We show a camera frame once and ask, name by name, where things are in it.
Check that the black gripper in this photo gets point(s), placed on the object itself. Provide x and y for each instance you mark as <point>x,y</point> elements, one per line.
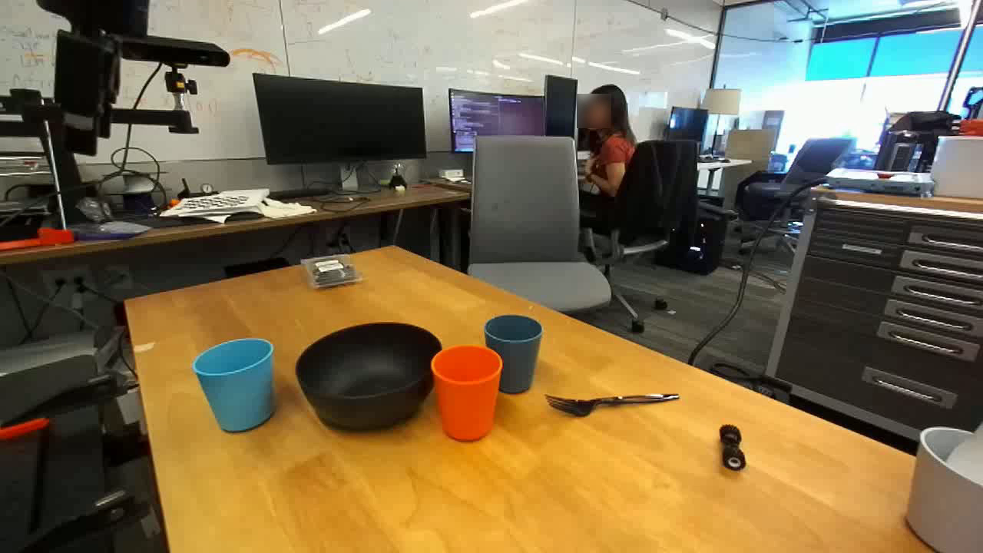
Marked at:
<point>86,65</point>

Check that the light blue plastic cup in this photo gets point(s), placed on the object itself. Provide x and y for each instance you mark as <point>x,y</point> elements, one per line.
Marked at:
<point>233,387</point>

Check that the orange plastic cup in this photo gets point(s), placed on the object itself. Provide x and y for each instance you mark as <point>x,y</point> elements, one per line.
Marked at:
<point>465,402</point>

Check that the dark teal plastic cup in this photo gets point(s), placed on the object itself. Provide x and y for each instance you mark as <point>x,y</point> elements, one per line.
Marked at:
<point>513,357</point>

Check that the black bowl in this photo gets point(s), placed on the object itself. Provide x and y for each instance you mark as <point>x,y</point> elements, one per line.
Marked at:
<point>370,386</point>

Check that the black fork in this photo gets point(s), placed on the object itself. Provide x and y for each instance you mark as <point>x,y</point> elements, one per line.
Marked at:
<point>604,401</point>

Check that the red flat object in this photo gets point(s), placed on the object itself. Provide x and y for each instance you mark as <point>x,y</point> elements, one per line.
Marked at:
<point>40,238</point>

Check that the white paper pile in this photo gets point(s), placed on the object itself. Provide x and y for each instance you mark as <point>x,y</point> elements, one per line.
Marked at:
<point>233,206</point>

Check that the large black monitor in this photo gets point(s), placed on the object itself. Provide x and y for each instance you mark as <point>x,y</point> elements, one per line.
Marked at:
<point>340,118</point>

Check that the long wooden desk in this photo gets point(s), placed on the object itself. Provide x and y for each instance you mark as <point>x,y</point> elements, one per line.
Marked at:
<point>357,204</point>

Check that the monitor with purple screen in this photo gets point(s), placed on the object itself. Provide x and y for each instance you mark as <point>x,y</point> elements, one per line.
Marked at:
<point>497,115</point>

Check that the grey office chair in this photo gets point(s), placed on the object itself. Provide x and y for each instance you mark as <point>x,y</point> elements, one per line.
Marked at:
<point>525,204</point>

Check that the woman in red shirt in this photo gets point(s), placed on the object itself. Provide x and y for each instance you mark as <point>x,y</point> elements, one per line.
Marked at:
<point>612,155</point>

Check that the black office chair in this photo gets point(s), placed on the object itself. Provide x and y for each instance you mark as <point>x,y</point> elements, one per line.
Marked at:
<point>660,194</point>

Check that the lamp with white shade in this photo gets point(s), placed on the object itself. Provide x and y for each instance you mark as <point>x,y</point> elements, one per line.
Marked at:
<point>723,100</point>

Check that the dark blue office chair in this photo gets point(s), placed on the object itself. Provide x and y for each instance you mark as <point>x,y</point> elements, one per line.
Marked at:
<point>786,185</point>

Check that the grey laptop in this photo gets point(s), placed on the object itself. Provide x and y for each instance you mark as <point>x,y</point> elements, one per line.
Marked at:
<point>880,178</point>

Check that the grey drawer tool cabinet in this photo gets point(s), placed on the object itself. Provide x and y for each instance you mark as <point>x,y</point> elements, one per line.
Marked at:
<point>880,309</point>

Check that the white box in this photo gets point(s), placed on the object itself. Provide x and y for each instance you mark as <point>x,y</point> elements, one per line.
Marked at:
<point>960,164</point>

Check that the white plastic container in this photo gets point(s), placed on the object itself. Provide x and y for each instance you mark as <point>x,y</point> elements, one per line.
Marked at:
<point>932,501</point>

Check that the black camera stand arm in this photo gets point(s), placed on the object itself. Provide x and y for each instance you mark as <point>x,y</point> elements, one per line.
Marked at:
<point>142,118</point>

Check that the black camera bar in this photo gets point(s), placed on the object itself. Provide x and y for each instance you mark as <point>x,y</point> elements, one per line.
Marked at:
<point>174,50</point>

